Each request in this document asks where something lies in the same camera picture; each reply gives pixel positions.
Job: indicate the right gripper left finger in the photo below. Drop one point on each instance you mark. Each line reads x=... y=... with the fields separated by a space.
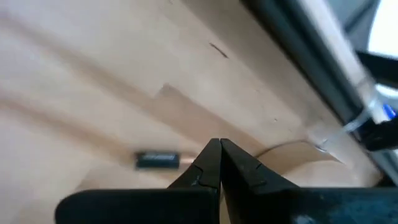
x=205 y=174

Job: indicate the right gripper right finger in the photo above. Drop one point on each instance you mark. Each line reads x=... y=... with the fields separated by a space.
x=242 y=174

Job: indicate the black copper battery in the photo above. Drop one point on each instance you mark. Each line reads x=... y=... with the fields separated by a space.
x=158 y=160

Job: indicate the white shade table lamp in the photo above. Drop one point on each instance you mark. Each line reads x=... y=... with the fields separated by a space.
x=311 y=168

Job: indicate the clear zip tie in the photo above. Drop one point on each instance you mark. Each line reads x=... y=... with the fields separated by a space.
x=351 y=126

